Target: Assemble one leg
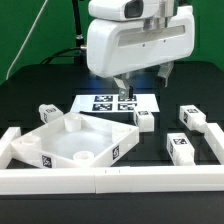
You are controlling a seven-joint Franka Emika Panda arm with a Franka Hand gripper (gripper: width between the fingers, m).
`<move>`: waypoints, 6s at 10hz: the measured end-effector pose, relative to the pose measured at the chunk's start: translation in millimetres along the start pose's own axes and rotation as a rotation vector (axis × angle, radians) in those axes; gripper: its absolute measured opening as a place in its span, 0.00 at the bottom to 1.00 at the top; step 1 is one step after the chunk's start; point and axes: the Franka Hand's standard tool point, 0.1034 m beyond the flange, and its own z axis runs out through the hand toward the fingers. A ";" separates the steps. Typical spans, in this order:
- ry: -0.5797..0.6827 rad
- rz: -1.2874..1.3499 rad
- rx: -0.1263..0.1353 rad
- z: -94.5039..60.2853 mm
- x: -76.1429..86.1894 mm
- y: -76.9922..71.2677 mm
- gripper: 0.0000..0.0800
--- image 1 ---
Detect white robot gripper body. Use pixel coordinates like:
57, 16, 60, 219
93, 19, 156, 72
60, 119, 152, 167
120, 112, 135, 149
87, 4, 195, 77

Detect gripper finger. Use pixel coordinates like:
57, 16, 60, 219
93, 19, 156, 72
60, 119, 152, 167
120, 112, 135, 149
114, 74, 129, 98
157, 61, 174, 88

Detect white square tabletop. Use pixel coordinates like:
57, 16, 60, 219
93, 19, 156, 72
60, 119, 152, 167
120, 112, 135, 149
11, 113, 139, 168

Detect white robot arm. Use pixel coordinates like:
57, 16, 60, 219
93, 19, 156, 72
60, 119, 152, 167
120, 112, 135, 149
87, 0, 195, 99

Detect white paper marker sheet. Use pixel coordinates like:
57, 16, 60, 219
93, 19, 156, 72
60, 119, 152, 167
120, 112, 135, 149
71, 94, 159, 113

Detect white U-shaped fence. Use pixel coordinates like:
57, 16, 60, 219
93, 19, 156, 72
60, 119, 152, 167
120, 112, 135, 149
0, 127, 224, 195

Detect black pole with cables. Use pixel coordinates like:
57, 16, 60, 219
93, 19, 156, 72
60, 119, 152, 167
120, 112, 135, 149
41, 0, 86, 64

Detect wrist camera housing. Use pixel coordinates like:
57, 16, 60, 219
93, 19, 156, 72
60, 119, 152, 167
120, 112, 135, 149
88, 0, 159, 21

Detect white cable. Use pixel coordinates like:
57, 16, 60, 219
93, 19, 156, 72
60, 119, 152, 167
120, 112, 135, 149
5, 0, 49, 81

